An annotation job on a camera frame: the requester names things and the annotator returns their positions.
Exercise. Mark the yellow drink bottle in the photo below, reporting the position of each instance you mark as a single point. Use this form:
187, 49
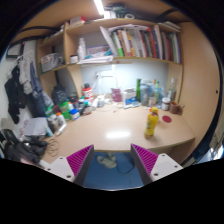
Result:
151, 125

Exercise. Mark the red and white canister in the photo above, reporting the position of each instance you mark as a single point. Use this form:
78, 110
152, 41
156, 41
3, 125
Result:
87, 92

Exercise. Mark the white-lidded brown jar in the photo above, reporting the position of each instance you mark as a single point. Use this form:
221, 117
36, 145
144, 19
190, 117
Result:
165, 104

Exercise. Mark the wooden shelf unit with books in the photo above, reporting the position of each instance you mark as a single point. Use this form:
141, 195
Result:
71, 40

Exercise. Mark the black bag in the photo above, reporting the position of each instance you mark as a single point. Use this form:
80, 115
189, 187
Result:
59, 95

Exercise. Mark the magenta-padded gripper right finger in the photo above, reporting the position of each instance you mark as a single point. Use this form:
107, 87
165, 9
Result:
146, 160

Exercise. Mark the yellow-capped clear bottle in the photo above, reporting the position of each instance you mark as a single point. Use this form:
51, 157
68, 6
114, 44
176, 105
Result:
155, 93

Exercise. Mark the grey shaker bottle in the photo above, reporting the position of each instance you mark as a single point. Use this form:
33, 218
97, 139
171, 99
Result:
144, 95

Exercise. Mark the dark blue hanging garment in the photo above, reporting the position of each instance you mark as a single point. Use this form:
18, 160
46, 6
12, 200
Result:
37, 93

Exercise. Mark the blue-lidded white jar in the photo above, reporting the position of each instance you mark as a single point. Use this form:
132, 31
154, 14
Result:
74, 114

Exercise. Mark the white wall power socket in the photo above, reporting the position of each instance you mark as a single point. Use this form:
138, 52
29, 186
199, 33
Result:
105, 74

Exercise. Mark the brown mug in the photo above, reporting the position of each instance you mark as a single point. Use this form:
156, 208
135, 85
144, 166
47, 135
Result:
174, 107

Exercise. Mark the orange plastic cup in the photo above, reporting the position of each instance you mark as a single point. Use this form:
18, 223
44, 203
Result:
150, 108

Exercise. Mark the tall green bottle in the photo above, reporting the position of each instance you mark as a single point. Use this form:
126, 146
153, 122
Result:
138, 90

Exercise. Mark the black clothes pile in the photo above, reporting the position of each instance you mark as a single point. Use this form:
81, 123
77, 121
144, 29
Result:
25, 151

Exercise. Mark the grey hanging garment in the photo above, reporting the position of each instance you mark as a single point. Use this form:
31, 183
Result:
26, 73

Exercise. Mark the orange-capped white bottle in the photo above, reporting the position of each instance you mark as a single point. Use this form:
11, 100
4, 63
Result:
60, 120

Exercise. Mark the pair of grey slippers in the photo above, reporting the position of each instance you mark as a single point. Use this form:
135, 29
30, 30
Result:
106, 161

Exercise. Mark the magenta pouch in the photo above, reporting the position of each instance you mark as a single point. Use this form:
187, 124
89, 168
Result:
116, 95

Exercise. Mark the flat round red coaster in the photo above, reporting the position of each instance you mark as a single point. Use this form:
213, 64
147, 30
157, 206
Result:
166, 119

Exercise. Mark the green canister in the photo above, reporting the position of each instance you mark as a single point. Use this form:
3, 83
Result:
64, 109

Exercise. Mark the black hanging garment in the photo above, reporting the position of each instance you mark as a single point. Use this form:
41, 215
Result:
15, 95

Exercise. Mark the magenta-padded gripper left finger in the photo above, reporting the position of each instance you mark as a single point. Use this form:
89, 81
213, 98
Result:
78, 160

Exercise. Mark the grey fabric bag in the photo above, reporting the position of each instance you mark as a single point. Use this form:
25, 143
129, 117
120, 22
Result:
35, 126

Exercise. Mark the white ceiling tube light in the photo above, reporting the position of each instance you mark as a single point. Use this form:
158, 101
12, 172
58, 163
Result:
99, 7

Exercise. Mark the blue and white carton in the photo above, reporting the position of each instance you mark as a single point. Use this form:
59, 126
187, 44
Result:
129, 96

